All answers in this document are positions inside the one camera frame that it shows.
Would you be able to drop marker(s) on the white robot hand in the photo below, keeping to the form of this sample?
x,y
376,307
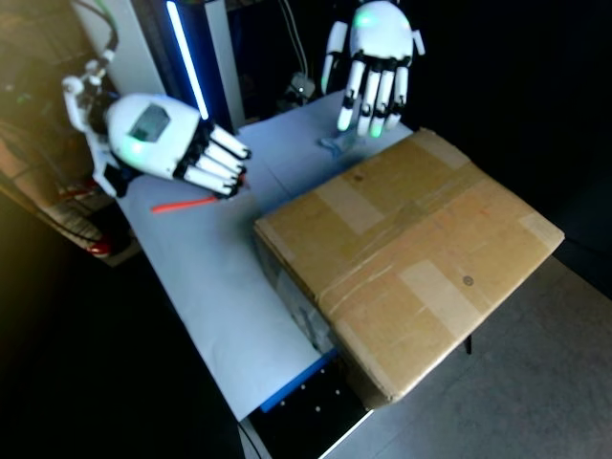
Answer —
x,y
380,33
158,143

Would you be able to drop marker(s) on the small grey device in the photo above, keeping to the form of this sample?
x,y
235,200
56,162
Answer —
x,y
300,87

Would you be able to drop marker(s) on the white robot column blue light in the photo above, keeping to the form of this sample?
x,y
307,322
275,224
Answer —
x,y
217,48

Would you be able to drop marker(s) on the red white striped bundle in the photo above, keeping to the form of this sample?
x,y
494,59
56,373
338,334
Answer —
x,y
95,239

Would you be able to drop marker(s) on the white table cover sheet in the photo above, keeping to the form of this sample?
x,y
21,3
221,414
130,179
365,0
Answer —
x,y
215,287

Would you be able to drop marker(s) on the brown cardboard box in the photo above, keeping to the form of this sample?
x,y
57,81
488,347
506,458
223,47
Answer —
x,y
406,248

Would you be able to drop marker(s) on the black perforated board blue edge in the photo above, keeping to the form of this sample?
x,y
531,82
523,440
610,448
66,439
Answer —
x,y
311,421

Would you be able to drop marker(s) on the thin black leg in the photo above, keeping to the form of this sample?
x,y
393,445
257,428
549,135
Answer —
x,y
468,345

